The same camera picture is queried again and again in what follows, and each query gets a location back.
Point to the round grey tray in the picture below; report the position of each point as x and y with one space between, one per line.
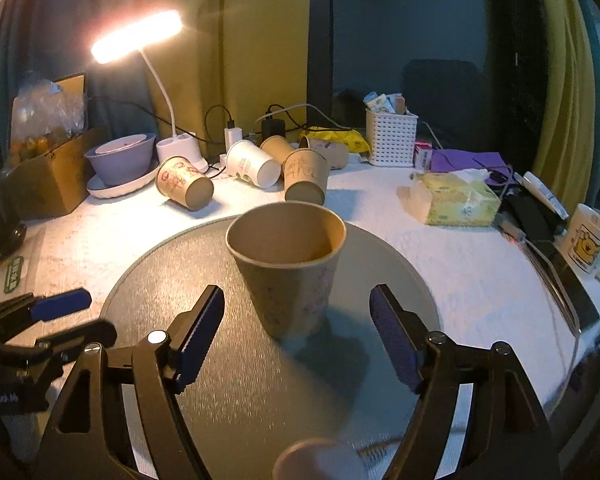
280 390

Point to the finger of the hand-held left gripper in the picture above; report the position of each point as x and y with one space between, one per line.
62 304
92 334

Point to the plain brown paper cup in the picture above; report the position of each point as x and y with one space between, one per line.
290 290

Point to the black phone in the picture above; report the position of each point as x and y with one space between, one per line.
572 285

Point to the black chair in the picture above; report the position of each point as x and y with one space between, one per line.
445 90

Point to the packet with green label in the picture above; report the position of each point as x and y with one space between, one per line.
12 272

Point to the small red white carton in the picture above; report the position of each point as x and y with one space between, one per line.
422 156

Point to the brown cup with black scribble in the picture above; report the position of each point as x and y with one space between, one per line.
305 172

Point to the white tube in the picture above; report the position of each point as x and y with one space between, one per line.
545 194

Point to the yellow tissue box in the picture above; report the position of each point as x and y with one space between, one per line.
455 200

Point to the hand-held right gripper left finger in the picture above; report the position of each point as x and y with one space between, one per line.
204 332

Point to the white plastic basket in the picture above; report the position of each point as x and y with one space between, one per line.
391 139

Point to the plastic bag of oranges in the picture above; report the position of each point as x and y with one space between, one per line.
45 120

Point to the purple bowl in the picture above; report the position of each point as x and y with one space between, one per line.
117 162

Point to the white charger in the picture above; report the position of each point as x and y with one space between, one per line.
233 136

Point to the white packets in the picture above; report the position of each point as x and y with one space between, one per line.
382 102

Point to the white paper cup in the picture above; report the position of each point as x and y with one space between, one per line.
247 160

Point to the white desk lamp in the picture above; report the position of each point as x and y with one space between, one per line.
176 149

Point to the black pouch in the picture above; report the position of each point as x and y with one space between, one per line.
530 215

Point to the purple cloth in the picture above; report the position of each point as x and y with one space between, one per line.
460 160

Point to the white mug with bear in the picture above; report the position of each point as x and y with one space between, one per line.
587 245

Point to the black charger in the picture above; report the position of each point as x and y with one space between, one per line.
273 127

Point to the cardboard box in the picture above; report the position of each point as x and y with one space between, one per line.
50 187

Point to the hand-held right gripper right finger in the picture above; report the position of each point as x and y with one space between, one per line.
390 340

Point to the yellow plastic bag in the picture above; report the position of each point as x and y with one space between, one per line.
345 139

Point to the white plate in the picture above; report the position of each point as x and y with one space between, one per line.
111 191

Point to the small white cup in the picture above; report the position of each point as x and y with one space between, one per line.
317 462

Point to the brown cup with red print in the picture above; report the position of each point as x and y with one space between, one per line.
180 180

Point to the yellow curtain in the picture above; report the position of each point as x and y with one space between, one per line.
565 85

